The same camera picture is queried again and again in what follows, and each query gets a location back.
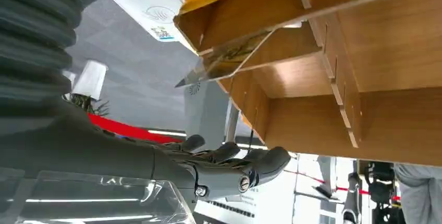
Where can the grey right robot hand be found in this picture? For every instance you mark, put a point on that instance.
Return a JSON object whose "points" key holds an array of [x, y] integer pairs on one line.
{"points": [[103, 153]]}

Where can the red barrier belt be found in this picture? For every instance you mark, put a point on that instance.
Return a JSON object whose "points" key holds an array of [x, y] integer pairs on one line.
{"points": [[127, 131]]}

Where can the green plant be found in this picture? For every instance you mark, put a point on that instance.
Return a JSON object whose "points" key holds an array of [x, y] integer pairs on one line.
{"points": [[93, 106]]}

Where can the clear plastic sheet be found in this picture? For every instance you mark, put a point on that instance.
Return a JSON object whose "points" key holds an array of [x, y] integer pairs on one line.
{"points": [[86, 201]]}

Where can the white plant pot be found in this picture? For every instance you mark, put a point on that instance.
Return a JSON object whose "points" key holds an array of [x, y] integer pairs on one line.
{"points": [[90, 79]]}

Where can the grey kiosk stand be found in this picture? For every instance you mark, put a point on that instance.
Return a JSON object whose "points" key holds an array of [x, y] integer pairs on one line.
{"points": [[207, 112]]}

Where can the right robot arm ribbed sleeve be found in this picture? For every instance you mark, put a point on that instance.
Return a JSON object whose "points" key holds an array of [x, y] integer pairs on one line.
{"points": [[31, 36]]}

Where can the white card reader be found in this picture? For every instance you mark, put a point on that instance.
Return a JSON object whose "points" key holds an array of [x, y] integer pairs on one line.
{"points": [[155, 12]]}

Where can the printed card in clear sleeve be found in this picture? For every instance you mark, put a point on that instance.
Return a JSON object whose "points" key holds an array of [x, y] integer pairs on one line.
{"points": [[228, 56]]}

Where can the black equipment stand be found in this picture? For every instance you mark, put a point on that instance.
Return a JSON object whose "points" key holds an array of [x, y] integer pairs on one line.
{"points": [[381, 191]]}

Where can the wooden divided box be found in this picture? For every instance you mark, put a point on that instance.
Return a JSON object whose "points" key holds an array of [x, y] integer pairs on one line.
{"points": [[380, 43]]}

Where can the person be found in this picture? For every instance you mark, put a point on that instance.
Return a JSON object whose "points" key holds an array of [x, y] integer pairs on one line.
{"points": [[419, 191]]}

